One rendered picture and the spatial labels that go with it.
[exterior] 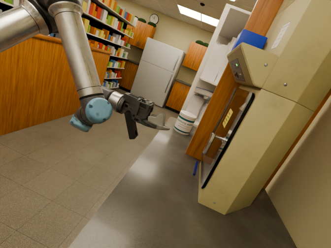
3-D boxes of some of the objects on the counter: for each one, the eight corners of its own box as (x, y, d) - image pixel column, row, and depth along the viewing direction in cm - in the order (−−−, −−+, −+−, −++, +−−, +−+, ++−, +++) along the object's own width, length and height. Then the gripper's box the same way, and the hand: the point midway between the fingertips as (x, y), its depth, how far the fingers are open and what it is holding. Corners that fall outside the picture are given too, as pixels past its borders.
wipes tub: (189, 132, 145) (197, 115, 140) (188, 137, 132) (196, 119, 128) (174, 125, 146) (182, 108, 141) (172, 130, 133) (179, 111, 129)
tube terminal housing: (241, 182, 98) (333, 37, 73) (259, 232, 67) (427, 11, 43) (199, 163, 100) (275, 16, 76) (197, 202, 69) (324, -24, 45)
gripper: (120, 93, 65) (174, 116, 63) (130, 91, 73) (177, 111, 72) (114, 114, 68) (165, 137, 66) (124, 110, 76) (169, 130, 75)
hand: (166, 129), depth 70 cm, fingers closed
